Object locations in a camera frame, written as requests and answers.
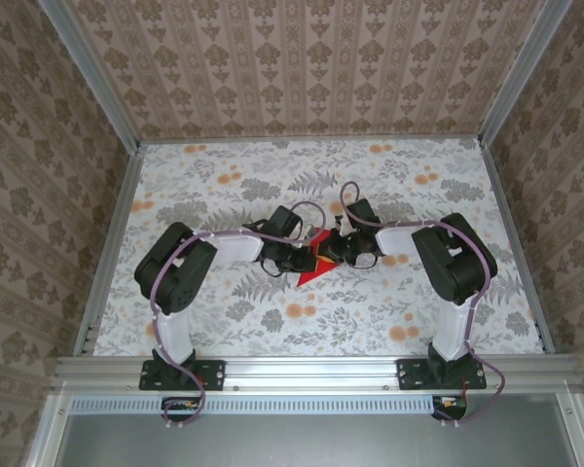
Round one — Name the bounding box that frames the red square paper sheet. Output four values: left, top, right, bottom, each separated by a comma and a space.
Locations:
295, 226, 346, 288

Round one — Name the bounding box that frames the floral patterned table cover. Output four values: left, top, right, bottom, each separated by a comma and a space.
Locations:
85, 137, 546, 359

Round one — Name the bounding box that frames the grey metal panel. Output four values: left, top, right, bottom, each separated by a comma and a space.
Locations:
26, 392, 584, 467

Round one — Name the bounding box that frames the small black circuit board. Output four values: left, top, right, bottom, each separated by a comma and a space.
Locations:
430, 394, 468, 422
161, 396, 208, 423

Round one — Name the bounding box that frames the aluminium mounting rail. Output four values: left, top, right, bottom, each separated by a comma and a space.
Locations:
53, 354, 583, 393

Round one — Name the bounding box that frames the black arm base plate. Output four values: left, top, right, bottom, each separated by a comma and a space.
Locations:
397, 358, 488, 391
139, 358, 226, 391

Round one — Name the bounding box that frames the grey slotted cable duct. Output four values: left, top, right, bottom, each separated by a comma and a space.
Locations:
70, 394, 437, 415

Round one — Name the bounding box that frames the aluminium side rail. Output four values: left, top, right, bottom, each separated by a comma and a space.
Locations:
72, 143, 145, 356
481, 140, 557, 354

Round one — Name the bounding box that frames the aluminium frame post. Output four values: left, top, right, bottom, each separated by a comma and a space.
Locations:
37, 0, 142, 150
477, 0, 566, 145

